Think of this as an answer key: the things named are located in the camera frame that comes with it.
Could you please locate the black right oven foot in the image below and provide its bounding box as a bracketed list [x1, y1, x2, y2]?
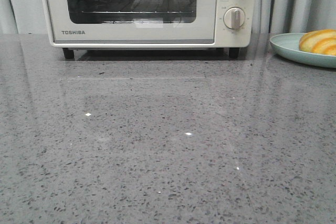
[228, 47, 240, 59]

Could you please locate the lower oven control knob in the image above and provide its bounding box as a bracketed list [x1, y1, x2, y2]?
[223, 7, 245, 30]

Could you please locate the black left oven foot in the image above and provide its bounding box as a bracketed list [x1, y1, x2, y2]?
[62, 48, 75, 59]

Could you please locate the metal oven wire rack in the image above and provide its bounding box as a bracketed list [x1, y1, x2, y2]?
[75, 0, 196, 14]

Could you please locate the glass oven door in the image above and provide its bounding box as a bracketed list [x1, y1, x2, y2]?
[45, 0, 216, 44]

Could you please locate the striped yellow croissant bread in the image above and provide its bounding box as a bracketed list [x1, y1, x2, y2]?
[299, 29, 335, 56]

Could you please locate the cream Toshiba toaster oven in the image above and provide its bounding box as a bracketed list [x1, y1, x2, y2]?
[42, 0, 255, 51]

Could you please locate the light green plate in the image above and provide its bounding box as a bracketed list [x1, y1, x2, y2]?
[270, 33, 335, 69]

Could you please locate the black oven foot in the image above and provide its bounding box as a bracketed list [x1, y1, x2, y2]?
[62, 48, 75, 59]
[228, 47, 240, 59]

